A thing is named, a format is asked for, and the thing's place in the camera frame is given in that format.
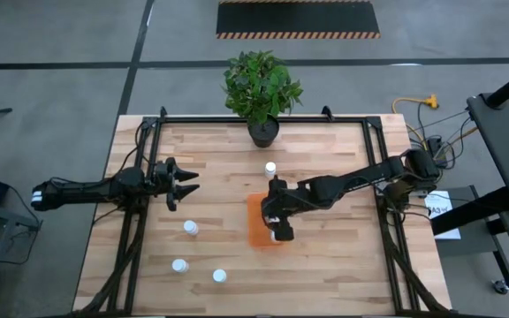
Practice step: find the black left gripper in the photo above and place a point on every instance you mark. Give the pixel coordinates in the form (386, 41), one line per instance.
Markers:
(164, 176)

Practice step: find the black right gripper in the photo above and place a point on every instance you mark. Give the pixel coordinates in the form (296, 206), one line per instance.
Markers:
(281, 203)

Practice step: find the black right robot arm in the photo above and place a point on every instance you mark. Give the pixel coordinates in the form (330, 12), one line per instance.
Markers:
(347, 183)

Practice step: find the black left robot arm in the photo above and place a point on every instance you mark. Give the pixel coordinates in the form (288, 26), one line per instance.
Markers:
(82, 190)

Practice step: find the orange plastic basket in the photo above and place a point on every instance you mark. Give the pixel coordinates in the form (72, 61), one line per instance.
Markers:
(254, 221)

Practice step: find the black plant pot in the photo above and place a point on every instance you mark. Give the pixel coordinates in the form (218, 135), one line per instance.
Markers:
(263, 134)

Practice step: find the green leafy plant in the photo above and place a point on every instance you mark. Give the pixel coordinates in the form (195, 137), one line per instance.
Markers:
(259, 84)

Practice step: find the white paper sheet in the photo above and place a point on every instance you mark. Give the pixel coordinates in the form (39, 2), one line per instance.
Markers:
(440, 207)

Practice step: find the black power strip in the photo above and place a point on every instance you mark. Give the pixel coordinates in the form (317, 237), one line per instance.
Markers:
(435, 143)

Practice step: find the grey metal cart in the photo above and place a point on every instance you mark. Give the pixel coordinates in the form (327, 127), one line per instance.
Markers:
(16, 219)

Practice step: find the black hazard-striped floor mat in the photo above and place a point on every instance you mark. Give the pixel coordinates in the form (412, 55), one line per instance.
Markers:
(298, 17)

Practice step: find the black caster wheel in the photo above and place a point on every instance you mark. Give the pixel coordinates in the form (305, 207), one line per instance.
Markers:
(500, 287)

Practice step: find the black metal table frame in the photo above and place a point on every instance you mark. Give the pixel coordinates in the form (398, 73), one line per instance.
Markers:
(201, 119)

